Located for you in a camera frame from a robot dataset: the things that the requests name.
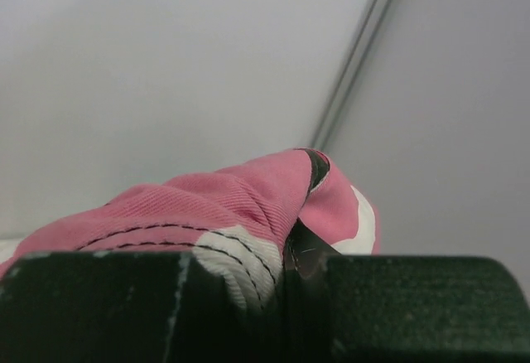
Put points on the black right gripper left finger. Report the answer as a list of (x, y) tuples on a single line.
[(126, 307)]

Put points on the pink camouflage trousers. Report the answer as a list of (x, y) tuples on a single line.
[(235, 221)]

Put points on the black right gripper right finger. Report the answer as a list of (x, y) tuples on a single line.
[(360, 308)]

